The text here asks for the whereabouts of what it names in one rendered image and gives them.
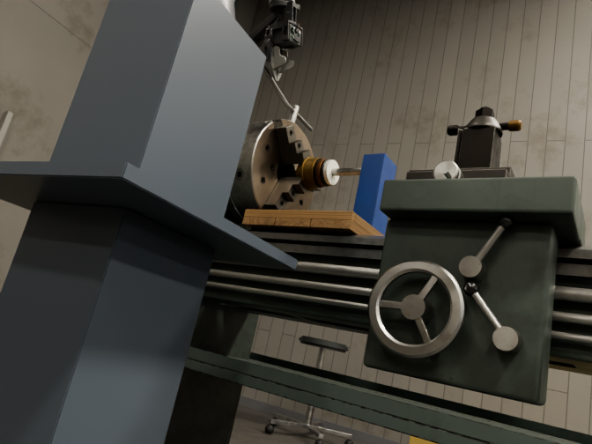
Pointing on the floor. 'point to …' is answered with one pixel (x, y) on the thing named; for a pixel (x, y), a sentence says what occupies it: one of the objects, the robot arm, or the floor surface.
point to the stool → (310, 405)
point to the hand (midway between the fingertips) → (274, 77)
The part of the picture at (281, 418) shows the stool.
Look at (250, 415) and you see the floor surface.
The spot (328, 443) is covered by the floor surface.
